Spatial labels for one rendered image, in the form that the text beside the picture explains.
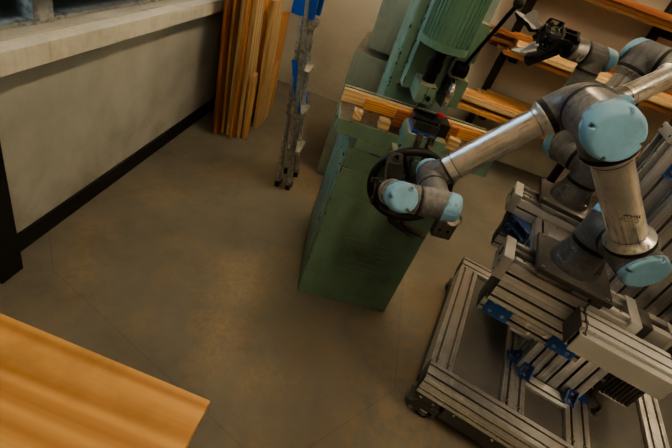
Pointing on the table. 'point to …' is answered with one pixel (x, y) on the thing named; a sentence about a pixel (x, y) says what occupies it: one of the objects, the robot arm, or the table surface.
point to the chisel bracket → (422, 90)
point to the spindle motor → (463, 0)
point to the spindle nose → (434, 67)
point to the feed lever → (485, 41)
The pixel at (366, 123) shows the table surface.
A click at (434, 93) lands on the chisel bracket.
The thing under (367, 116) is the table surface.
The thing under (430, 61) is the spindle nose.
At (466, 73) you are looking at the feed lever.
